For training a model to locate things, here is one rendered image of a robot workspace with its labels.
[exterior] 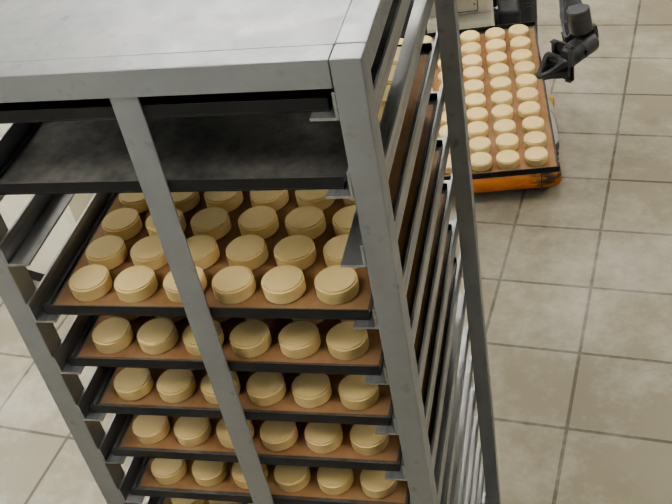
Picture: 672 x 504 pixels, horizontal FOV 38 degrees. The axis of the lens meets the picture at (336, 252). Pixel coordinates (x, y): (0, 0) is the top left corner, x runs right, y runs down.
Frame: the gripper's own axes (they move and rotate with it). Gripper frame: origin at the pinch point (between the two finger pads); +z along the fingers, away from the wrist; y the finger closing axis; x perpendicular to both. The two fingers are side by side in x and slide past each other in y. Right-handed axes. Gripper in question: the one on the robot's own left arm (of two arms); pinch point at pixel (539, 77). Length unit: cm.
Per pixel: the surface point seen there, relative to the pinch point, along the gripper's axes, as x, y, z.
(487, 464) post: -40, 49, 69
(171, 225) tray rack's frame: -57, -71, 125
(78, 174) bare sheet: -46, -75, 129
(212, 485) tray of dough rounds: -50, -22, 131
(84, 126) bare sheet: -38, -75, 123
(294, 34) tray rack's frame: -67, -90, 111
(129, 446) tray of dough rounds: -42, -30, 137
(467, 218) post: -39, -21, 66
